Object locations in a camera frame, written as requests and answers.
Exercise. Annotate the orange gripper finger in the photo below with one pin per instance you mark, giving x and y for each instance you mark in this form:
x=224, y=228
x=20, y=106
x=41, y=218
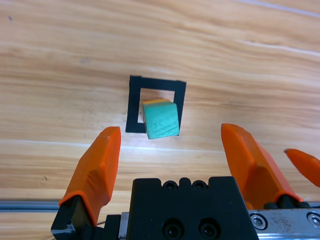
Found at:
x=252, y=165
x=97, y=175
x=306, y=165

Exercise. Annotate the green wooden cube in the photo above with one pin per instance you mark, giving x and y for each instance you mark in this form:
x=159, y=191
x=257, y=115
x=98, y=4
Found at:
x=161, y=120

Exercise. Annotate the yellow wooden cube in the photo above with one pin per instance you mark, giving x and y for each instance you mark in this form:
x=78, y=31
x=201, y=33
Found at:
x=157, y=101

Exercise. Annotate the black tape square outline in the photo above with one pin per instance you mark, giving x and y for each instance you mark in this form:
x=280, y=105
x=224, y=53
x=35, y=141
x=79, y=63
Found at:
x=132, y=105

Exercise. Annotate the grey metal edge strip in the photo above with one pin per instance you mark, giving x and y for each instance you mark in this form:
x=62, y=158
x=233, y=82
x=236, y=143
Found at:
x=25, y=205

